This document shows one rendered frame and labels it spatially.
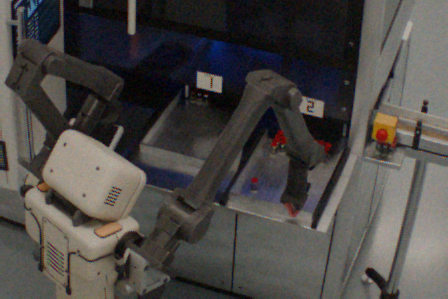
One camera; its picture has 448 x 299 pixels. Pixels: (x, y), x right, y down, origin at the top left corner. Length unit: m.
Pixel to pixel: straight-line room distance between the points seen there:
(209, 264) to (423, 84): 2.03
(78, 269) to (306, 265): 1.37
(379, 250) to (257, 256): 0.75
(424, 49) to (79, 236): 3.63
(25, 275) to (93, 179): 1.74
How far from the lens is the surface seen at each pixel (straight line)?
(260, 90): 2.19
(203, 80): 3.10
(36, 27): 2.91
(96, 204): 2.17
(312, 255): 3.40
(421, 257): 4.05
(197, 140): 3.07
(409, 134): 3.12
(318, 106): 3.01
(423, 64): 5.37
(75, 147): 2.22
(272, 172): 2.96
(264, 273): 3.53
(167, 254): 2.18
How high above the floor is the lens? 2.71
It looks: 36 degrees down
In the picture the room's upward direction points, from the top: 3 degrees clockwise
